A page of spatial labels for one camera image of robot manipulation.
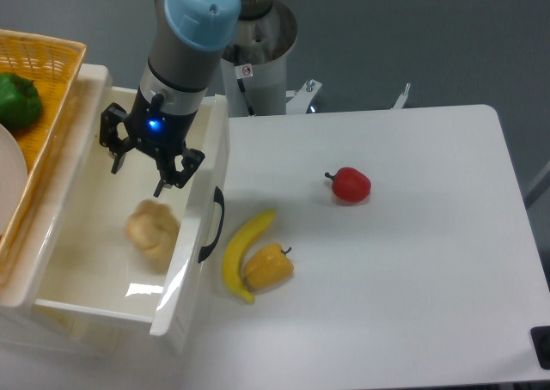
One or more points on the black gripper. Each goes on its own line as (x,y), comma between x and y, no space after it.
(149,129)

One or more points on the round golden bread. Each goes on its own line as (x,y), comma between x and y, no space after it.
(153,229)

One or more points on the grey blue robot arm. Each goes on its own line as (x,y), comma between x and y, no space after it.
(191,37)

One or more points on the open upper white drawer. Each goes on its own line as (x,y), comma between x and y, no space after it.
(96,271)

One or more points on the yellow banana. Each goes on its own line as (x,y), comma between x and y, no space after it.
(237,249)

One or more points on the white plate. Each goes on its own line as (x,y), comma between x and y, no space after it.
(13,176)

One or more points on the yellow woven basket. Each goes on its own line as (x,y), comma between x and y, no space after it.
(53,64)

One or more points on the green bell pepper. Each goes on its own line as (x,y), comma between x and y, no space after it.
(21,105)

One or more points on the yellow bell pepper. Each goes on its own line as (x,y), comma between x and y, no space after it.
(268,266)

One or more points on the red bell pepper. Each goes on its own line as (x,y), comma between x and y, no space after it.
(350,185)

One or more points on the black corner device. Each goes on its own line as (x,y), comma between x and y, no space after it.
(541,340)

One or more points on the black drawer handle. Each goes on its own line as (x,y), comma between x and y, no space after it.
(216,225)

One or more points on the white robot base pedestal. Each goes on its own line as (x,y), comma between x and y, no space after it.
(254,65)

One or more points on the white table mounting bracket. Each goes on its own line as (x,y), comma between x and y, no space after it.
(301,101)

